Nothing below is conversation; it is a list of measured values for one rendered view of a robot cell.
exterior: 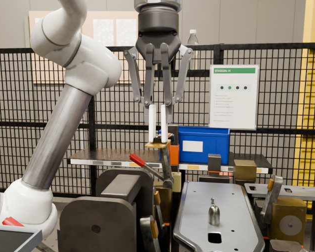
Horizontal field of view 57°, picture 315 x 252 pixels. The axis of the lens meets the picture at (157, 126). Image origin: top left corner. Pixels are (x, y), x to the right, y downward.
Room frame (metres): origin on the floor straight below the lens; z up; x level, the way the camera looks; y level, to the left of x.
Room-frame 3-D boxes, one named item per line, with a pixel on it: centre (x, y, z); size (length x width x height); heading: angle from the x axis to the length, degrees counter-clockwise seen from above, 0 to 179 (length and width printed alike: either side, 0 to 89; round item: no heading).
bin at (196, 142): (1.31, -0.17, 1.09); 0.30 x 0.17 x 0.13; 76
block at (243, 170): (1.12, -0.35, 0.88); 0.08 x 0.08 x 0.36; 81
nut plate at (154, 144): (0.54, 0.00, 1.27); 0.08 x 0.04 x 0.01; 170
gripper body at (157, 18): (0.55, 0.00, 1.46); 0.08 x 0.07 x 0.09; 80
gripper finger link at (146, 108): (0.55, 0.03, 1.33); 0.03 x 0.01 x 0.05; 80
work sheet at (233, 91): (1.40, -0.36, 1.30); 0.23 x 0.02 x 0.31; 81
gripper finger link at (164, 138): (0.54, -0.01, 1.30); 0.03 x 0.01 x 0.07; 170
